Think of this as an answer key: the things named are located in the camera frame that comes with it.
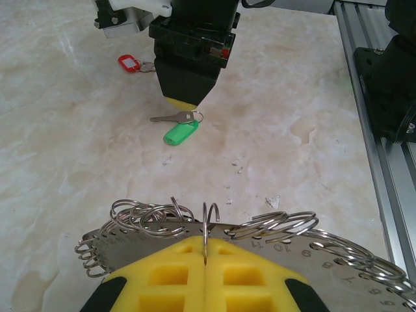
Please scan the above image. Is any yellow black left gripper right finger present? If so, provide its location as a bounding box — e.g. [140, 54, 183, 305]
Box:
[205, 236, 331, 312]

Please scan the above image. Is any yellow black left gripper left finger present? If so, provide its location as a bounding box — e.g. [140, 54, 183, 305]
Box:
[79, 235, 207, 312]

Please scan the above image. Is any key with green tag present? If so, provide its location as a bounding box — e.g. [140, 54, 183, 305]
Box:
[149, 110, 205, 146]

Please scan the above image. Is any key with red tag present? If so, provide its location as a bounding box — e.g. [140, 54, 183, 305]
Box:
[117, 54, 157, 74]

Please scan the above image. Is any numbered metal disc with keyrings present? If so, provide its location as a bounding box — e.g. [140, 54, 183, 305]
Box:
[73, 196, 416, 312]

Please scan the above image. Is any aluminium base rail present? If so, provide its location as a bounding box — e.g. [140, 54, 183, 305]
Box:
[331, 0, 416, 287]

